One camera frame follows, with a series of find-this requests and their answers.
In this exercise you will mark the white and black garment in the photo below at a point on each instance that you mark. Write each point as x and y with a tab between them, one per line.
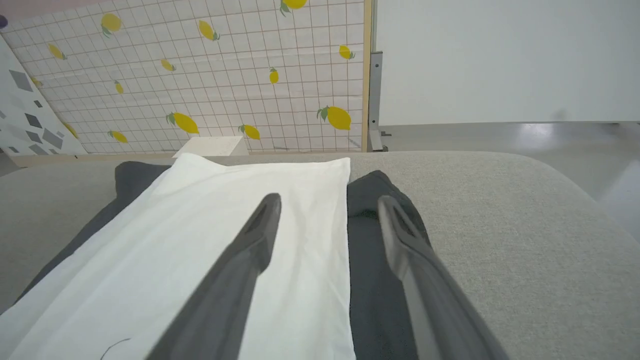
225	210

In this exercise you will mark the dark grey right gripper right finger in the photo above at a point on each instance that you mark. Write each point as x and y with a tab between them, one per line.
430	300

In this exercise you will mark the lemon and bottle print backdrop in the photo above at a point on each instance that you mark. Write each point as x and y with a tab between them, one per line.
225	100

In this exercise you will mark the white panel with grey shapes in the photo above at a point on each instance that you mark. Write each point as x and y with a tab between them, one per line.
25	115

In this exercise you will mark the small white box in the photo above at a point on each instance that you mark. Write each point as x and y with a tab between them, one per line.
212	146

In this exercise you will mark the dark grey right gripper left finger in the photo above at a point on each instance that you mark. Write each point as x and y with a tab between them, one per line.
225	290

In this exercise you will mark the white rolling partition board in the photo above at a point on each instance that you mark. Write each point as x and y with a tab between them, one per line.
500	60

